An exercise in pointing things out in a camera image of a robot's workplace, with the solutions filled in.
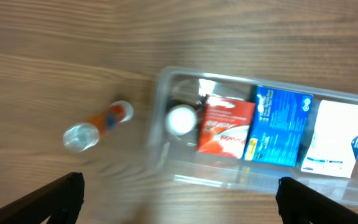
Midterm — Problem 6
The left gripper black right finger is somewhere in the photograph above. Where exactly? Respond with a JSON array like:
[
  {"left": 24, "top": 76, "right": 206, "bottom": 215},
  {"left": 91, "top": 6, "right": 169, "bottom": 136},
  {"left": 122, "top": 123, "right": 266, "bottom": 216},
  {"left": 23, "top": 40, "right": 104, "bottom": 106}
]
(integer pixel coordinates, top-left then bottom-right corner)
[{"left": 275, "top": 177, "right": 358, "bottom": 224}]

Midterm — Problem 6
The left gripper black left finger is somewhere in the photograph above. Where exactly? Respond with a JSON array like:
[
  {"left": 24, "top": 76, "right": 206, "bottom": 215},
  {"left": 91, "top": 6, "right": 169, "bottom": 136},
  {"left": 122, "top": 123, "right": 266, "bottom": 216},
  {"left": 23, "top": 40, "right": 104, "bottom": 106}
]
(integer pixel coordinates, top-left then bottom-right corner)
[{"left": 0, "top": 172, "right": 85, "bottom": 224}]

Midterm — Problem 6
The orange tablet tube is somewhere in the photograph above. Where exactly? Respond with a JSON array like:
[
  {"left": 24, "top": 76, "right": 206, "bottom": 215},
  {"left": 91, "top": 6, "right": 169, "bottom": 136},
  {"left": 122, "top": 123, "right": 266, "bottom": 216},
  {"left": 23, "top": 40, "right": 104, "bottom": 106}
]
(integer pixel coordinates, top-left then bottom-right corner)
[{"left": 62, "top": 100, "right": 134, "bottom": 152}]

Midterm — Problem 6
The white medicine box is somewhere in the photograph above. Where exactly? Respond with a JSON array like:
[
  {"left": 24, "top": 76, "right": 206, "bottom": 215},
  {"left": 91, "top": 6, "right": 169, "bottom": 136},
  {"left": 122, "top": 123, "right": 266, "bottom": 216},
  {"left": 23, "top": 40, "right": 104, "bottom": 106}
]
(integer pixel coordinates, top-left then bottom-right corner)
[{"left": 300, "top": 100, "right": 358, "bottom": 178}]

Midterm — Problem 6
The blue lozenge box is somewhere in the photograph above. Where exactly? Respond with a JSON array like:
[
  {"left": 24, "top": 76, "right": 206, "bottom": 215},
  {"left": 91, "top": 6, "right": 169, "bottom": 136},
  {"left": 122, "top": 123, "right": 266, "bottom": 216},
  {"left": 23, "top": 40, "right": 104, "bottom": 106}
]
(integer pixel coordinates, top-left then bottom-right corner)
[{"left": 243, "top": 86, "right": 313, "bottom": 167}]

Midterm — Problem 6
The red caplets box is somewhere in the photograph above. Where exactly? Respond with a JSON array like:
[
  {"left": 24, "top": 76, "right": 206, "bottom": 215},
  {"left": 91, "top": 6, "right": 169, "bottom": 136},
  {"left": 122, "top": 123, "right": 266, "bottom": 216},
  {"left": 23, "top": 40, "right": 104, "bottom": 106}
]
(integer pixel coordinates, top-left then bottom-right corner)
[{"left": 197, "top": 95, "right": 255, "bottom": 159}]

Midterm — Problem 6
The dark brown syrup bottle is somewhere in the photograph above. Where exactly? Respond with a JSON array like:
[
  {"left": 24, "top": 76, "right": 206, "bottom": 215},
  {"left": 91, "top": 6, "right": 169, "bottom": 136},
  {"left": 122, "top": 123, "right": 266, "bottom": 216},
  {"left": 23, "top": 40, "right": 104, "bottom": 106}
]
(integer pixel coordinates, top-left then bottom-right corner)
[{"left": 165, "top": 98, "right": 203, "bottom": 136}]

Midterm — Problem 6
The clear plastic container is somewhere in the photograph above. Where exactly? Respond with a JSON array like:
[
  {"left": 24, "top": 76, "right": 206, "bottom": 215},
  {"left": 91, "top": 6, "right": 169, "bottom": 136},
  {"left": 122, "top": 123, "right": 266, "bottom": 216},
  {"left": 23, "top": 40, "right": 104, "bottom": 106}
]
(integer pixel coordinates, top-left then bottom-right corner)
[{"left": 147, "top": 67, "right": 358, "bottom": 206}]

